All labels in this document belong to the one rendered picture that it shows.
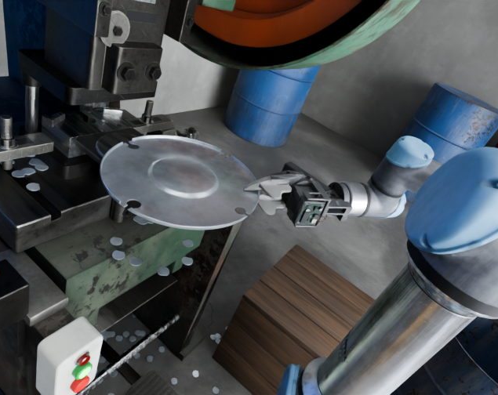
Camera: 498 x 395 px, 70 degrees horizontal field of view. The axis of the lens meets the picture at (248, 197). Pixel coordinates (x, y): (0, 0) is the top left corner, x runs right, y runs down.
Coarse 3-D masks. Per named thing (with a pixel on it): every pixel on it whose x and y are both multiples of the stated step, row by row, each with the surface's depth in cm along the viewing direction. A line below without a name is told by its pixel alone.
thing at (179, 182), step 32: (128, 160) 65; (160, 160) 67; (192, 160) 70; (224, 160) 75; (128, 192) 58; (160, 192) 60; (192, 192) 62; (224, 192) 66; (256, 192) 69; (192, 224) 56; (224, 224) 57
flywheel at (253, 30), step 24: (240, 0) 87; (264, 0) 84; (288, 0) 81; (312, 0) 77; (336, 0) 72; (360, 0) 70; (216, 24) 88; (240, 24) 85; (264, 24) 82; (288, 24) 79; (312, 24) 76; (336, 24) 75; (264, 48) 86; (288, 48) 89
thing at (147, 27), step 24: (120, 0) 55; (144, 0) 58; (168, 0) 62; (48, 24) 60; (72, 24) 57; (120, 24) 56; (144, 24) 61; (48, 48) 62; (72, 48) 58; (96, 48) 56; (120, 48) 56; (144, 48) 60; (72, 72) 60; (96, 72) 59; (120, 72) 59; (144, 72) 63
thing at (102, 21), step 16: (48, 0) 54; (64, 0) 52; (80, 0) 50; (96, 0) 49; (112, 0) 50; (176, 0) 62; (192, 0) 62; (64, 16) 53; (80, 16) 51; (96, 16) 50; (176, 16) 63; (192, 16) 64; (96, 32) 51; (176, 32) 64
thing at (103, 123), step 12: (72, 120) 71; (84, 120) 76; (96, 120) 75; (108, 120) 76; (120, 120) 78; (48, 132) 70; (60, 132) 68; (72, 132) 68; (84, 132) 69; (96, 132) 71; (60, 144) 69; (72, 144) 68; (72, 156) 69
